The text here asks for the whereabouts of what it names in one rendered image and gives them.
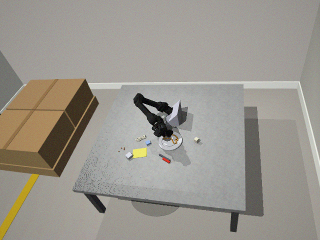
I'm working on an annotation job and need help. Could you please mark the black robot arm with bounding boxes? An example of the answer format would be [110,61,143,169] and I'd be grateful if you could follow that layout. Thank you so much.
[133,93,173,137]

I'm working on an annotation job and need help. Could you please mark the yellow flat rectangular sheet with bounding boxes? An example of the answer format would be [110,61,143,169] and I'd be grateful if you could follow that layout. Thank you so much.
[132,147,147,159]

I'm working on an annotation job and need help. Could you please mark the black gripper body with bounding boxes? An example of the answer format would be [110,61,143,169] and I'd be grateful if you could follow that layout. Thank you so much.
[152,126,174,138]

